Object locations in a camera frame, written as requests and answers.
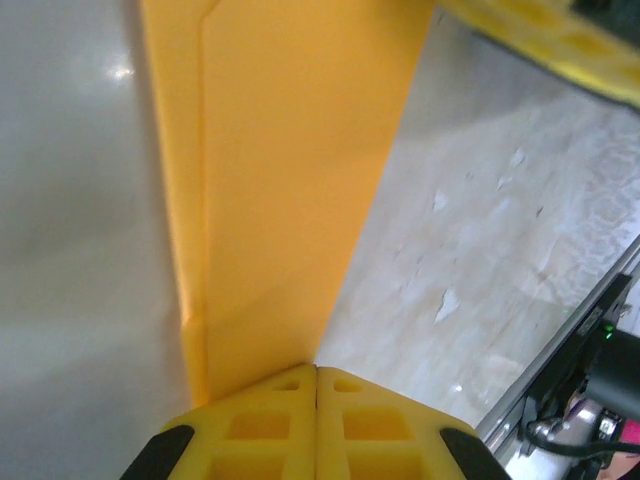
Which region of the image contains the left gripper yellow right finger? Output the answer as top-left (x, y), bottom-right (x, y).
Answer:
top-left (316, 366), bottom-right (507, 480)

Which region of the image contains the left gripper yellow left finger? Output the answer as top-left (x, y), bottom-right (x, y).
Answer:
top-left (118, 363), bottom-right (318, 480)

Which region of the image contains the long aluminium mounting rail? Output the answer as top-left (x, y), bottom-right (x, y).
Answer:
top-left (473, 234), bottom-right (640, 480)

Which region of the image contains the black base cable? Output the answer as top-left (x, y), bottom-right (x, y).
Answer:
top-left (522, 416), bottom-right (617, 459)

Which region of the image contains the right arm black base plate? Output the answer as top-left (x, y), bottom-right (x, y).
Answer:
top-left (519, 272), bottom-right (634, 451)

